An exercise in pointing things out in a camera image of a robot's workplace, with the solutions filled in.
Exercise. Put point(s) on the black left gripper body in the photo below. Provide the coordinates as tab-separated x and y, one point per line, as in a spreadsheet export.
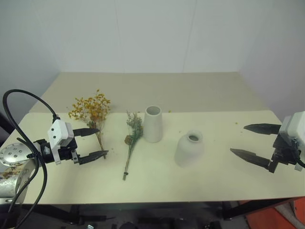
68	153

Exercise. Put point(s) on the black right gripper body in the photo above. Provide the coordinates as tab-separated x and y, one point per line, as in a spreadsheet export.
283	152

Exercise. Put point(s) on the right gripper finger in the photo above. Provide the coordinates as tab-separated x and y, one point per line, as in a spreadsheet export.
262	128
250	156

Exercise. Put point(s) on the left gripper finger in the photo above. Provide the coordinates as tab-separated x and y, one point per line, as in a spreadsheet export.
91	157
85	132

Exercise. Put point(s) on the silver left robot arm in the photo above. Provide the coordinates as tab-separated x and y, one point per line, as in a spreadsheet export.
11	153

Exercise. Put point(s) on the squat white bottle vase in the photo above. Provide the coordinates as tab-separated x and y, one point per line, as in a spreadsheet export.
188	152

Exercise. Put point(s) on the tall white conical vase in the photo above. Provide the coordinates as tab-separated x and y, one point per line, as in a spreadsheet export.
153	128

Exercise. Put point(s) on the orange dried flower bunch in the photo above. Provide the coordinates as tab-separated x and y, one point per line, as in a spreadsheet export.
93	112

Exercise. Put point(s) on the green dried flower bunch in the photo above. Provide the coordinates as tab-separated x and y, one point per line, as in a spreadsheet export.
134	128

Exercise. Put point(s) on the orange box under table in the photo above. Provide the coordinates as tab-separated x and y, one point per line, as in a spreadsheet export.
274	218

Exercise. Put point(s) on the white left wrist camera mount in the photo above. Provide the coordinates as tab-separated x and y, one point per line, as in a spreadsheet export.
58	130

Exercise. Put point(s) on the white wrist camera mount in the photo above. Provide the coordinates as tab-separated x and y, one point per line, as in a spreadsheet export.
294	126
58	130

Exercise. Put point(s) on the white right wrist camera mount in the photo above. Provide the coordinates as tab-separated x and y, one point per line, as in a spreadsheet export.
294	126

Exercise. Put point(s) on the black metal table frame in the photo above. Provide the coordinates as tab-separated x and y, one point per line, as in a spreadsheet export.
250	206

